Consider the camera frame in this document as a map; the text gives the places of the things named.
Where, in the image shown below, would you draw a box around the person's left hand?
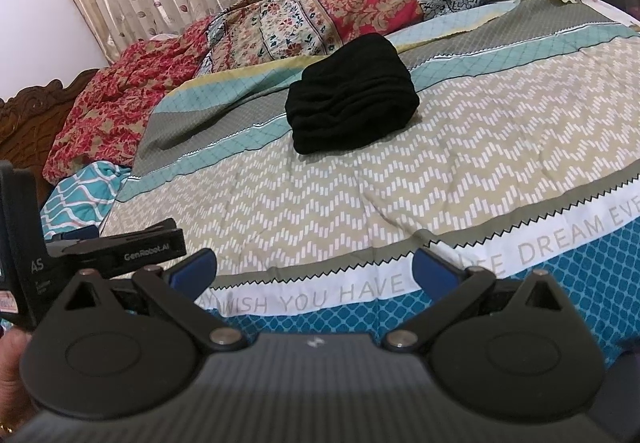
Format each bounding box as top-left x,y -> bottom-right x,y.
0,329 -> 32,432

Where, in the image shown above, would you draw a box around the carved wooden headboard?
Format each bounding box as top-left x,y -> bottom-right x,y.
0,68 -> 101,186

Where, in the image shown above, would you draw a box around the teal wavy print pillow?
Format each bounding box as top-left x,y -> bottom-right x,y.
40,160 -> 132,242

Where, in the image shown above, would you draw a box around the zigzag striped bedspread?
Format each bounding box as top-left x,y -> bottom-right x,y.
102,0 -> 640,369

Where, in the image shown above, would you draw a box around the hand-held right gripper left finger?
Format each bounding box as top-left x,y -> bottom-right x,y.
54,248 -> 245,352

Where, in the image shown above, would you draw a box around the floral patchwork quilt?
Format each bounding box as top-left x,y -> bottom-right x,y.
42,0 -> 571,184

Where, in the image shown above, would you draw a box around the black pants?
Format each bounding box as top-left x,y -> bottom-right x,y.
284,33 -> 421,155

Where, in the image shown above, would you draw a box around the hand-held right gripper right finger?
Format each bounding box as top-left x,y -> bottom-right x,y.
384,247 -> 572,353

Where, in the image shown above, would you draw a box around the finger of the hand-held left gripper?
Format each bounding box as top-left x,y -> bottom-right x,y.
47,218 -> 187,280

